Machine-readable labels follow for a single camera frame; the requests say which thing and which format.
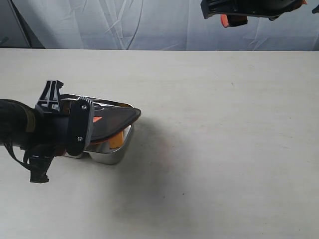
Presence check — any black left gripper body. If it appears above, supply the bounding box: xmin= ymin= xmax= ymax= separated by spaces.
xmin=14 ymin=80 xmax=68 ymax=183

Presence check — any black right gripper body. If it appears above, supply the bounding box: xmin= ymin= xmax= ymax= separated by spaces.
xmin=200 ymin=0 xmax=307 ymax=19

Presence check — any dark transparent lunch box lid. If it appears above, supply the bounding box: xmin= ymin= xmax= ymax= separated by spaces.
xmin=55 ymin=95 xmax=142 ymax=150

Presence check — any steel lunch box tray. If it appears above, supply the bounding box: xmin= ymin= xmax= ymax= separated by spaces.
xmin=64 ymin=97 xmax=142 ymax=165

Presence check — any yellow cheese slice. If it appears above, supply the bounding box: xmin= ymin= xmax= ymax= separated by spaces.
xmin=108 ymin=131 xmax=124 ymax=149

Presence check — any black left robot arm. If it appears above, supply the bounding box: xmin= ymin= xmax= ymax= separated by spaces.
xmin=0 ymin=80 xmax=69 ymax=184

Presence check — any white backdrop curtain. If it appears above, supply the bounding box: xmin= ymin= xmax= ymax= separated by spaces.
xmin=13 ymin=0 xmax=319 ymax=51

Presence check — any dark vertical frame post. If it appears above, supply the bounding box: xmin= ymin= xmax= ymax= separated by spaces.
xmin=0 ymin=0 xmax=45 ymax=49

